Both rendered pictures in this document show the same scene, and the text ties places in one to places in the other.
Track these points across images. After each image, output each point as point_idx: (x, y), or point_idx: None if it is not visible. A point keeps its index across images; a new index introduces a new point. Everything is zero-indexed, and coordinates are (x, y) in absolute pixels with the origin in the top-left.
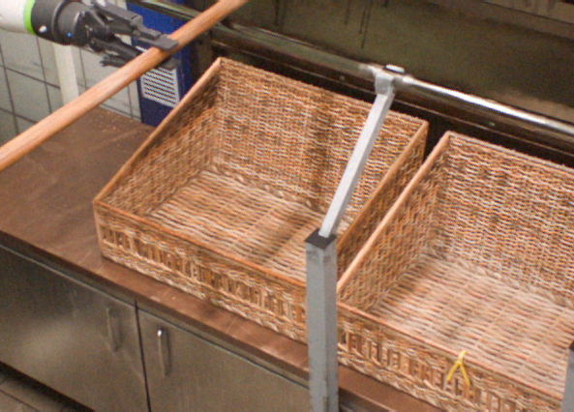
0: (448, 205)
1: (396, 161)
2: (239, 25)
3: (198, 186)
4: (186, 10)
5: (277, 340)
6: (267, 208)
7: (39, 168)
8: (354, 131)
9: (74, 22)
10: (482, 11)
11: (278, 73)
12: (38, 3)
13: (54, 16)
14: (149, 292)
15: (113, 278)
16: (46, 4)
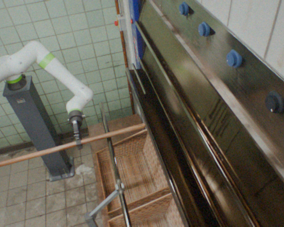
0: (170, 208)
1: (155, 191)
2: (108, 142)
3: (135, 155)
4: (105, 128)
5: (106, 215)
6: (142, 172)
7: (111, 129)
8: (162, 170)
9: (71, 123)
10: None
11: None
12: (69, 113)
13: (69, 118)
14: (97, 180)
15: (95, 171)
16: (70, 114)
